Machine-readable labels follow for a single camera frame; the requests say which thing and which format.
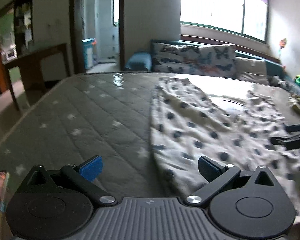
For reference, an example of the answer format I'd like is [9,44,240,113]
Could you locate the grey star quilted mat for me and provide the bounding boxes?
[0,73,290,198]

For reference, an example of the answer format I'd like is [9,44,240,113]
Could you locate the butterfly pillow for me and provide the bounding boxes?
[151,42,204,74]
[197,44,236,78]

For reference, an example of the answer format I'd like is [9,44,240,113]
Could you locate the window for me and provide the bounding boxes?
[180,0,269,43]

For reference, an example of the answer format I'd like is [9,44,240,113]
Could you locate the dark wooden table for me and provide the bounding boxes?
[3,43,71,111]

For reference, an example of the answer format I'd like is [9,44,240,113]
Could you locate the flower wall decoration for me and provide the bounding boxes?
[278,38,287,60]

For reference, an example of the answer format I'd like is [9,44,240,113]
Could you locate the blue sofa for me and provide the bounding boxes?
[124,39,300,91]

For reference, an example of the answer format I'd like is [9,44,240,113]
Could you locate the white polka dot garment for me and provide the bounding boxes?
[151,78,300,216]

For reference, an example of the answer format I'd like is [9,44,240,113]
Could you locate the butterfly pillow right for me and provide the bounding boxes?
[197,44,236,78]

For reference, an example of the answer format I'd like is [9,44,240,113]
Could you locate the beige cushion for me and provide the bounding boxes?
[236,57,269,85]

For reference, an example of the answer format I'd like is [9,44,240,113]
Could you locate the butterfly pillow left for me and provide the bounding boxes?
[151,42,204,74]

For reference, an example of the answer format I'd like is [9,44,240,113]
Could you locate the blue white cabinet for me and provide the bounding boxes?
[82,38,96,70]

